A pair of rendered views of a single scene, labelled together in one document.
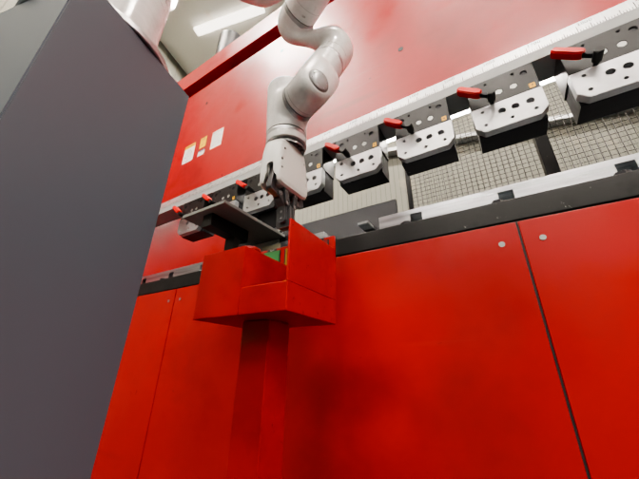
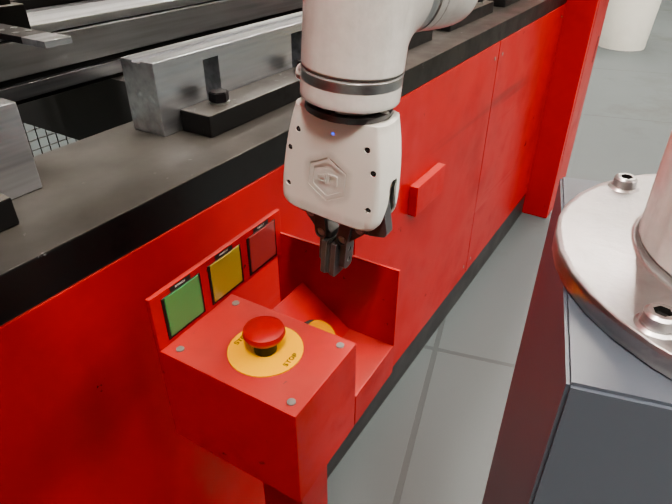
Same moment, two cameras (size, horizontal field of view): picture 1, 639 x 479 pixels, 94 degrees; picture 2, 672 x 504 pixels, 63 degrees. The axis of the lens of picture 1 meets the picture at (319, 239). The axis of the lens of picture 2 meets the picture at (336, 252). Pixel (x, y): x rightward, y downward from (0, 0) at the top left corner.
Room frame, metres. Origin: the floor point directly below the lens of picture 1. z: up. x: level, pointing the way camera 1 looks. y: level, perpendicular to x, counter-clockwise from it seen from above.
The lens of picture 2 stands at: (0.50, 0.53, 1.14)
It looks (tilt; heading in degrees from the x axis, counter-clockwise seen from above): 33 degrees down; 271
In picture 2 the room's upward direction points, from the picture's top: straight up
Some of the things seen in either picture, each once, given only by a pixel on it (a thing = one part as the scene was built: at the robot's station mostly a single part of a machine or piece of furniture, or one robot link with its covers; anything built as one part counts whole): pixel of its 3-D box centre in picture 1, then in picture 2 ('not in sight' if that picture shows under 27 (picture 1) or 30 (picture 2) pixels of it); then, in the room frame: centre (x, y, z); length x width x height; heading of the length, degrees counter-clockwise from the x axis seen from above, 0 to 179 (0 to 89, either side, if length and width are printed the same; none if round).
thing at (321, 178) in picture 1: (309, 179); not in sight; (0.88, 0.04, 1.20); 0.15 x 0.09 x 0.17; 58
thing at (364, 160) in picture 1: (361, 161); not in sight; (0.78, -0.13, 1.20); 0.15 x 0.09 x 0.17; 58
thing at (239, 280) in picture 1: (270, 274); (286, 341); (0.55, 0.09, 0.75); 0.20 x 0.16 x 0.18; 60
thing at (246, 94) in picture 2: not in sight; (266, 94); (0.61, -0.30, 0.89); 0.30 x 0.05 x 0.03; 58
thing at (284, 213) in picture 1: (280, 209); (351, 246); (0.49, 0.07, 0.86); 0.03 x 0.03 x 0.07; 60
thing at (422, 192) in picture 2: not in sight; (427, 188); (0.30, -0.60, 0.59); 0.15 x 0.02 x 0.07; 58
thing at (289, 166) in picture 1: (285, 169); (344, 153); (0.49, 0.07, 0.95); 0.10 x 0.07 x 0.11; 150
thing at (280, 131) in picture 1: (286, 144); (348, 83); (0.49, 0.07, 1.01); 0.09 x 0.08 x 0.03; 150
